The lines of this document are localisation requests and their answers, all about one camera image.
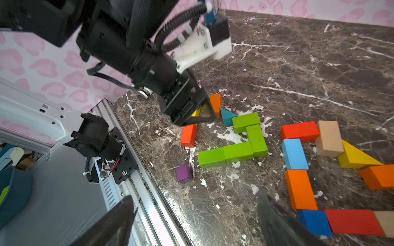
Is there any green block bottom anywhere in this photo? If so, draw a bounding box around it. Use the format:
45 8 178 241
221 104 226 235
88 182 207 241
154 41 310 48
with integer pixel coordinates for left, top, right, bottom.
223 142 254 163

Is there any light blue block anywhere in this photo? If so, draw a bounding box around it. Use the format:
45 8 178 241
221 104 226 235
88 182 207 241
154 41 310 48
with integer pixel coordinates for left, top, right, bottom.
282 138 309 170

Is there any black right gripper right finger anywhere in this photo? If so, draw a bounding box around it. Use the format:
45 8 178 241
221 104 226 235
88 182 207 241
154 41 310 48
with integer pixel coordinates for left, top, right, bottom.
257 190 325 246

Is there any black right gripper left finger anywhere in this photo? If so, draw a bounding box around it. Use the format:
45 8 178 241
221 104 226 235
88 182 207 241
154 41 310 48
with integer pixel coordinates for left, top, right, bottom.
71 196 137 246

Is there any orange block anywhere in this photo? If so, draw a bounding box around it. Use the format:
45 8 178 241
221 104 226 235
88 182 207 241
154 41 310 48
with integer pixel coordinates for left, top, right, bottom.
210 94 222 118
359 165 394 191
285 170 318 211

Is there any blue cube block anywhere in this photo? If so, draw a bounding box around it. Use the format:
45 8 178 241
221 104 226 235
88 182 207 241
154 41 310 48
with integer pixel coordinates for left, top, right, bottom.
298 210 332 236

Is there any red block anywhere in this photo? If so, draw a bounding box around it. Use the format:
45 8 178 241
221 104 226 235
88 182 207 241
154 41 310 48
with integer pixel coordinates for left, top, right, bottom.
180 124 197 148
325 209 384 236
280 122 320 142

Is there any teal triangle block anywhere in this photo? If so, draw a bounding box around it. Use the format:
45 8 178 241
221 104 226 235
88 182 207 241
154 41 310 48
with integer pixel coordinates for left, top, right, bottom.
220 108 238 126

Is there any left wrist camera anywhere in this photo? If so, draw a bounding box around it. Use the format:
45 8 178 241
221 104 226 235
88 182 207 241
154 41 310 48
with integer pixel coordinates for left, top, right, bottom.
173 14 233 74

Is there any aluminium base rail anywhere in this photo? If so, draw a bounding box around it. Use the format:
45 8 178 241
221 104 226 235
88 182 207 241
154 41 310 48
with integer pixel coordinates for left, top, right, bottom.
0 76 198 246

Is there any natural wood block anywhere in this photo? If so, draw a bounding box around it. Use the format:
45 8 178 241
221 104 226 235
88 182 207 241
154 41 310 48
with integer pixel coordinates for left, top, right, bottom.
373 211 394 238
316 121 344 157

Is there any yellow triangle block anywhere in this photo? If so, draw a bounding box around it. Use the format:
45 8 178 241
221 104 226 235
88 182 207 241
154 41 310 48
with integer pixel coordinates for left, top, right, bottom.
338 140 383 169

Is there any green block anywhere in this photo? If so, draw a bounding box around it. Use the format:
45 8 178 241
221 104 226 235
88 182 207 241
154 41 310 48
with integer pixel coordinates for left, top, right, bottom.
223 142 254 163
198 148 226 169
246 125 268 157
232 112 261 133

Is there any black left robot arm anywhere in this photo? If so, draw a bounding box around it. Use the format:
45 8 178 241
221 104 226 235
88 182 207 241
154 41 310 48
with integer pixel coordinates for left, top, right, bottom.
1 1 216 127

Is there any purple cube block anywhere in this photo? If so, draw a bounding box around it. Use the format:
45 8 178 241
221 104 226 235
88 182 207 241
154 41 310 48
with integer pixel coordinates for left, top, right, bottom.
175 165 194 183

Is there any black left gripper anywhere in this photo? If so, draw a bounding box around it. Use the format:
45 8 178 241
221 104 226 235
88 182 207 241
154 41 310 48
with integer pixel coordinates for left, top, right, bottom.
158 69 216 126

